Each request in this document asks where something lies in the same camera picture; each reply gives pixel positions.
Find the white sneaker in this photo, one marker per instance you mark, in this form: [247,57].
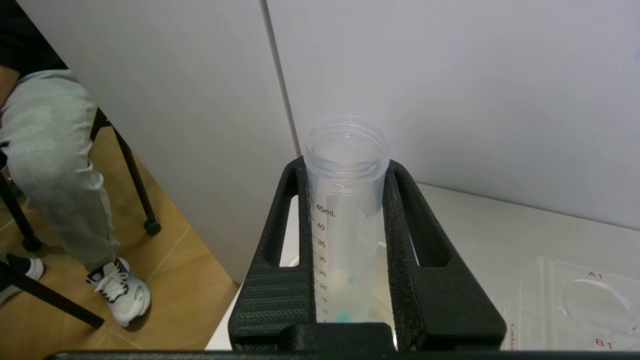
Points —
[125,297]
[36,269]

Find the blue stained plastic test tube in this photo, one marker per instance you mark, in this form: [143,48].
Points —
[345,200]

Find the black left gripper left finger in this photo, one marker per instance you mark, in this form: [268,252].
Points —
[280,300]

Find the clear acrylic test tube rack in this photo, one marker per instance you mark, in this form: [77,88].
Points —
[575,300]

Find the person's bare forearm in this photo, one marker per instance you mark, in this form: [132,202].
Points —
[7,85]

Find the black chair legs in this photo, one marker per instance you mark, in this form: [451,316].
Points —
[127,165]

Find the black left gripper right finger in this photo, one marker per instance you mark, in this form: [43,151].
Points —
[450,310]

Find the grey trouser leg of person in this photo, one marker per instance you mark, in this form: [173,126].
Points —
[50,150]

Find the person's black shirt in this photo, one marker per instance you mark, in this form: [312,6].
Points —
[25,35]

